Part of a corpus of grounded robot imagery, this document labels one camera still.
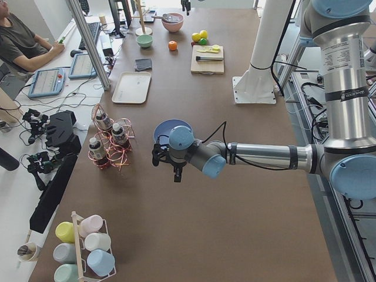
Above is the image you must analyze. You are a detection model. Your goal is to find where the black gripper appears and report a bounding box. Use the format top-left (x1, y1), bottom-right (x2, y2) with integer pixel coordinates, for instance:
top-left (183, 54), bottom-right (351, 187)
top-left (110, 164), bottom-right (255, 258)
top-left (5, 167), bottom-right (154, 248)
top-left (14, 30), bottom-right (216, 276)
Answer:
top-left (180, 0), bottom-right (191, 15)
top-left (152, 142), bottom-right (184, 183)

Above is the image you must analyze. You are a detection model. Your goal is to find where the orange fruit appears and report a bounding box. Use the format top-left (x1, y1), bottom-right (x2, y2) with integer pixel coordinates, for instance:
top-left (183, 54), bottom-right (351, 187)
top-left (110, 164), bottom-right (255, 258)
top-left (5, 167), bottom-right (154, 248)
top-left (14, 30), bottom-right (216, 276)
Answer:
top-left (168, 41), bottom-right (177, 51)

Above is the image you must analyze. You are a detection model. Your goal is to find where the blue plate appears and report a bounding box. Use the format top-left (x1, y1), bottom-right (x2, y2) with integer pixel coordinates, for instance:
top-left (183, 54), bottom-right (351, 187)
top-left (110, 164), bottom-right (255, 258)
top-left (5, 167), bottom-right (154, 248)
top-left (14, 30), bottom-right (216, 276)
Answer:
top-left (153, 119), bottom-right (192, 145)

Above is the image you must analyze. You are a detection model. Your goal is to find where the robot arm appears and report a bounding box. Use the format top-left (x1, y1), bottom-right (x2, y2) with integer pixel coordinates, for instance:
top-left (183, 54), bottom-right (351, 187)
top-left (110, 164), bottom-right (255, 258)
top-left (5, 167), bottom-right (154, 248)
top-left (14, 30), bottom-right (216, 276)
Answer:
top-left (152, 1), bottom-right (375, 200)

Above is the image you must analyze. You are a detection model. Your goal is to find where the pink bowl with ice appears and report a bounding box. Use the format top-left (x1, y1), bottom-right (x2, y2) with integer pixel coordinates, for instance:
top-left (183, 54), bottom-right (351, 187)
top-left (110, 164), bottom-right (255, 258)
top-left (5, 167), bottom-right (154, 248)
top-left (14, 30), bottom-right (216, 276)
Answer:
top-left (162, 13), bottom-right (184, 33)

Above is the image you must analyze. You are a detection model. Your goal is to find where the metal ice scoop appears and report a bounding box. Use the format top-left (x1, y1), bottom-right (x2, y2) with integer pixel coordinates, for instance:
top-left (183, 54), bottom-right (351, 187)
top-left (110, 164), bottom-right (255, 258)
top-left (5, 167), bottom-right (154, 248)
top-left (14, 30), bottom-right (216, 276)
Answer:
top-left (152, 14), bottom-right (180, 23)

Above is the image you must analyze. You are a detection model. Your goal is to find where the yellow lemon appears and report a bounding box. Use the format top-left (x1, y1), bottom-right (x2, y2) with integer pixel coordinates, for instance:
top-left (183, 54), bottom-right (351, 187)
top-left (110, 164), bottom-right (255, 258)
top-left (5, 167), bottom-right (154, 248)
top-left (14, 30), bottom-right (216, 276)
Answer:
top-left (191, 33), bottom-right (201, 42)
top-left (199, 30), bottom-right (208, 39)

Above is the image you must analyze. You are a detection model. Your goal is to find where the green lime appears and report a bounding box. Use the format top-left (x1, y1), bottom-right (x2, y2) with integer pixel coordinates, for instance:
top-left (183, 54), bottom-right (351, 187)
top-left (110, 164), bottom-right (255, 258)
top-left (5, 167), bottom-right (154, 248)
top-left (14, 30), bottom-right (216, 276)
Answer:
top-left (198, 38), bottom-right (207, 45)

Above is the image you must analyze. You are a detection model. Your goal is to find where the lemon slice near knife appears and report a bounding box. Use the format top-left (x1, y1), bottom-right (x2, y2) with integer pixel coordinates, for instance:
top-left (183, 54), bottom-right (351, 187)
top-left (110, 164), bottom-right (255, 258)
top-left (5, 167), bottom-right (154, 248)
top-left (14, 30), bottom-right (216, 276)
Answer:
top-left (202, 46), bottom-right (212, 52)

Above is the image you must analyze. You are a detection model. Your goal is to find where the yellow plastic knife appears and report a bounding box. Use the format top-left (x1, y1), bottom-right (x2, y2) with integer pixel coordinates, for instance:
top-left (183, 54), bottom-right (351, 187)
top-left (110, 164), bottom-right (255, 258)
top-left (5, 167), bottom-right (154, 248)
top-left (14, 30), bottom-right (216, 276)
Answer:
top-left (197, 49), bottom-right (220, 53)

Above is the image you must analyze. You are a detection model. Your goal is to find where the wooden cup tree stand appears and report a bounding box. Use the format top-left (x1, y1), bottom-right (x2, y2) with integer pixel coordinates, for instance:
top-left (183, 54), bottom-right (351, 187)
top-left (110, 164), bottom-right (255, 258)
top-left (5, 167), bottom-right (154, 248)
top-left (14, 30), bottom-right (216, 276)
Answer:
top-left (133, 0), bottom-right (153, 36)

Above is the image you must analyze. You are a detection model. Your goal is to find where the metal cylinder tool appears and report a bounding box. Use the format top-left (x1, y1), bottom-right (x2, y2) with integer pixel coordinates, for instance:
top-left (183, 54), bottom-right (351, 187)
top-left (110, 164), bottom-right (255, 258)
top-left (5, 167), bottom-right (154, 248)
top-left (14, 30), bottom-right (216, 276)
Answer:
top-left (195, 56), bottom-right (224, 62)

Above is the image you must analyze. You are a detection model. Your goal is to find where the green bowl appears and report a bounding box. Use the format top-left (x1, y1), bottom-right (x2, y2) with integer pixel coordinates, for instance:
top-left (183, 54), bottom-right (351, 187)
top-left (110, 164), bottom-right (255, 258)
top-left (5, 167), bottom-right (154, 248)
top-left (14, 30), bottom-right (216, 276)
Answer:
top-left (136, 34), bottom-right (153, 48)

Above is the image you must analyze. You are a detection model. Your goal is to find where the wooden cutting board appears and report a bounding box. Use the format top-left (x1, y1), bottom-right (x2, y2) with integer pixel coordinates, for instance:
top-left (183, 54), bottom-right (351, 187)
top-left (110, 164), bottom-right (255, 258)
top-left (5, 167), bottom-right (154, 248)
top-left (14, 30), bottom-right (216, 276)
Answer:
top-left (190, 45), bottom-right (224, 74)

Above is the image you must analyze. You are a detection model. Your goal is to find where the dark drink bottle middle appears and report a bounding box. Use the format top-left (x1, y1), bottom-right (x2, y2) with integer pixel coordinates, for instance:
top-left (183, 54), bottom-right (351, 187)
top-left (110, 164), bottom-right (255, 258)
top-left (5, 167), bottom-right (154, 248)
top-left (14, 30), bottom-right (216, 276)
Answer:
top-left (112, 123), bottom-right (129, 149)

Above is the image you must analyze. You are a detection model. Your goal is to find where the dark drink bottle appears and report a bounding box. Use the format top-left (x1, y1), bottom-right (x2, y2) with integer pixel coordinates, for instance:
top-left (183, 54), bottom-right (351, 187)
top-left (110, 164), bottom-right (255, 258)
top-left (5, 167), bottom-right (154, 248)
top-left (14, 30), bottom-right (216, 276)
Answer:
top-left (89, 137), bottom-right (110, 169)
top-left (112, 123), bottom-right (129, 149)
top-left (95, 112), bottom-right (112, 130)

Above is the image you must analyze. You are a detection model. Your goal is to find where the grey folded cloth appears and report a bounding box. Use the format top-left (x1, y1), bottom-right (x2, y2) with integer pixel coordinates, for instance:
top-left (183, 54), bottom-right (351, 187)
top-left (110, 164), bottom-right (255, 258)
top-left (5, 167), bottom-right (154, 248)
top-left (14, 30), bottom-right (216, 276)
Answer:
top-left (135, 58), bottom-right (152, 72)

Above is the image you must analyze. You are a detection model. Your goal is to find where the dark drink bottle front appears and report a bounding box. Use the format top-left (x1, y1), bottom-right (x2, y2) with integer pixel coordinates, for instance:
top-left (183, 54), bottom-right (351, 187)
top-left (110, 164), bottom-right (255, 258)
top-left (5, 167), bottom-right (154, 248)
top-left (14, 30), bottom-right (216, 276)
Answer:
top-left (89, 137), bottom-right (110, 169)

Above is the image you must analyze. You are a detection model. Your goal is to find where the dark drink bottle back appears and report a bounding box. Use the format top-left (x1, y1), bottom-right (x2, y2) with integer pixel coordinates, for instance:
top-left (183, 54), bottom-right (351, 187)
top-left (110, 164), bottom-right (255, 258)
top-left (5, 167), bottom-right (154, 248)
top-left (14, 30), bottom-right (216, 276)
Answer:
top-left (95, 112), bottom-right (112, 130)

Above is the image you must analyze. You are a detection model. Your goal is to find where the cream rectangular tray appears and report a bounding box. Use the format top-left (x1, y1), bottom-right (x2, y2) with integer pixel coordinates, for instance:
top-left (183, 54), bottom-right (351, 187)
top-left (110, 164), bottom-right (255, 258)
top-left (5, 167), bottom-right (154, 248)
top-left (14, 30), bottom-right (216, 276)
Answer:
top-left (112, 72), bottom-right (152, 104)

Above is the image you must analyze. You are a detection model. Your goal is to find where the black keyboard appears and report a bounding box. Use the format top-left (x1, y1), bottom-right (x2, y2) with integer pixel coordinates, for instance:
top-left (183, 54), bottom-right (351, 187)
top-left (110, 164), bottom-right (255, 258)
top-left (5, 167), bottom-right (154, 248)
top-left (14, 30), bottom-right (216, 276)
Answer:
top-left (78, 22), bottom-right (100, 51)

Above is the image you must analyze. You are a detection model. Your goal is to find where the pink cup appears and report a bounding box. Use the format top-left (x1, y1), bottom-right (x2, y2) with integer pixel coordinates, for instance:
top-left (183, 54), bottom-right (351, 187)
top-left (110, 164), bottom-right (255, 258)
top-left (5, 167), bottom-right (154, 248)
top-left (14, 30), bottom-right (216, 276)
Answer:
top-left (78, 214), bottom-right (103, 237)

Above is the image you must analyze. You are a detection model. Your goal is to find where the white cup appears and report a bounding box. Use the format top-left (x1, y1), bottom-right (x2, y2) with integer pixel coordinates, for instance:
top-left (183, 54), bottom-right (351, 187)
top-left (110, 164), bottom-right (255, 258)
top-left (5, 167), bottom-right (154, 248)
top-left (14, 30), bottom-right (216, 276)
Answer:
top-left (84, 233), bottom-right (111, 251)

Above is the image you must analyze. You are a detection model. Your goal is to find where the wooden cup rack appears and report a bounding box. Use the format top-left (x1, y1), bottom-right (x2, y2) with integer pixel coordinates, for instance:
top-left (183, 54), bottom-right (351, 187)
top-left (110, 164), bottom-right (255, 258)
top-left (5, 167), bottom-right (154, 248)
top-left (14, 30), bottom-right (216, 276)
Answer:
top-left (71, 211), bottom-right (117, 281)

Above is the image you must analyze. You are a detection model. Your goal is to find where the blue cup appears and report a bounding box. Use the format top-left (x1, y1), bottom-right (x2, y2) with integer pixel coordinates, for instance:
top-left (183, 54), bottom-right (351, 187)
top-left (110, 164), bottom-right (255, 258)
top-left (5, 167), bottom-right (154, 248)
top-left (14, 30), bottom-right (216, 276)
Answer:
top-left (86, 249), bottom-right (115, 277)

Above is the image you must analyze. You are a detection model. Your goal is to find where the blue teach pendant far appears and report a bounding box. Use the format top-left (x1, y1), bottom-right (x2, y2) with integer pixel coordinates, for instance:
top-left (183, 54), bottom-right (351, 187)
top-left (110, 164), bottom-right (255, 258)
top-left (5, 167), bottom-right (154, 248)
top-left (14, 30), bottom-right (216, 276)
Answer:
top-left (68, 53), bottom-right (97, 80)

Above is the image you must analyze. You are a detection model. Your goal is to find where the blue teach pendant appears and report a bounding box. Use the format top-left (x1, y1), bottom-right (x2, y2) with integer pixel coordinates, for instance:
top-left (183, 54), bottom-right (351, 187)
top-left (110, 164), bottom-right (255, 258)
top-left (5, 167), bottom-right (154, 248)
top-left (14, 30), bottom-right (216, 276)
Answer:
top-left (68, 53), bottom-right (97, 80)
top-left (28, 68), bottom-right (65, 98)

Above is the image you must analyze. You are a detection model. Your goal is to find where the yellow cup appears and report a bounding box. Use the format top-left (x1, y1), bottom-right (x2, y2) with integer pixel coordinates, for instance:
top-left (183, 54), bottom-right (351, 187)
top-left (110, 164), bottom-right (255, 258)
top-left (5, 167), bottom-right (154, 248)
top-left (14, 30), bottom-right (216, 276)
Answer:
top-left (55, 221), bottom-right (75, 243)

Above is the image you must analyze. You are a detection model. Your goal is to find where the grey cup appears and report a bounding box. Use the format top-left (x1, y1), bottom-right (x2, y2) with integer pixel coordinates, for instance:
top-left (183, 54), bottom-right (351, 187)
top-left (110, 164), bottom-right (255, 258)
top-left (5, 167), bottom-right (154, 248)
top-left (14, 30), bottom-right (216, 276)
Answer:
top-left (53, 243), bottom-right (76, 264)

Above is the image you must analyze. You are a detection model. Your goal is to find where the mint green cup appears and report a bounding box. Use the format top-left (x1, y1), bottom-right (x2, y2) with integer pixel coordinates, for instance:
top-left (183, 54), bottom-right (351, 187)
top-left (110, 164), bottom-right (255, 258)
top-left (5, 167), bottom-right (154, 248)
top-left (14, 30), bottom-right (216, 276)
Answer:
top-left (53, 264), bottom-right (78, 282)

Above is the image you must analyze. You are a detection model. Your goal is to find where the blue teach pendant near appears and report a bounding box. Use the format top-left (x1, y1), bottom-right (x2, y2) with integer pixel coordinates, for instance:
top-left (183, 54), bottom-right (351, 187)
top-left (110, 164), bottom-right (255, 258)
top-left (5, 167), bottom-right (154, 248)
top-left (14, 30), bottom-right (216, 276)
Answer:
top-left (28, 68), bottom-right (65, 98)

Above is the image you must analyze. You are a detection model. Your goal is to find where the paper cup with sticks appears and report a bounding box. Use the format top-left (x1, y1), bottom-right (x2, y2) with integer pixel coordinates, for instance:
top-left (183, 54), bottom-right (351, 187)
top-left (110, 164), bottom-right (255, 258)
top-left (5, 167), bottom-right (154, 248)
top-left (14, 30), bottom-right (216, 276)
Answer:
top-left (17, 242), bottom-right (42, 262)

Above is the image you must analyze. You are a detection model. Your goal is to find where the seated person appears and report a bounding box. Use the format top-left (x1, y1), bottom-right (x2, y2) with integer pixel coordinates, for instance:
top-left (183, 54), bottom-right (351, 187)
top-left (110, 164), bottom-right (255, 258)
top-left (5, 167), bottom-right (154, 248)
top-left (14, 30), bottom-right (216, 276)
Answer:
top-left (1, 1), bottom-right (65, 82)

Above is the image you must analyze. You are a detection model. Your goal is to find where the copper wire bottle rack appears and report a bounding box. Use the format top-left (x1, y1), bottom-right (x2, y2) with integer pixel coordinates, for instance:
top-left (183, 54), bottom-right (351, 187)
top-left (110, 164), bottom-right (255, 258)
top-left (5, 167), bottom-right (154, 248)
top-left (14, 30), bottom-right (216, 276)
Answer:
top-left (88, 104), bottom-right (135, 170)

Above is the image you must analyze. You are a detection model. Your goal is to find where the white camera mast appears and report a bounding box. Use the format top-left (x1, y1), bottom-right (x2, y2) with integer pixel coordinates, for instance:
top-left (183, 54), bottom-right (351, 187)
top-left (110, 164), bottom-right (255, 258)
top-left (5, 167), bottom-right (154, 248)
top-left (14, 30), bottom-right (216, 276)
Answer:
top-left (233, 0), bottom-right (295, 104)

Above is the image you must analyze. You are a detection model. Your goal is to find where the aluminium frame post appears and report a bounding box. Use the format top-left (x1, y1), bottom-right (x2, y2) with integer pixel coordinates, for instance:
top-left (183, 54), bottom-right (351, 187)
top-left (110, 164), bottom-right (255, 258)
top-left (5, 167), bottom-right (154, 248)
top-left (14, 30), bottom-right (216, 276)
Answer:
top-left (68, 0), bottom-right (110, 90)

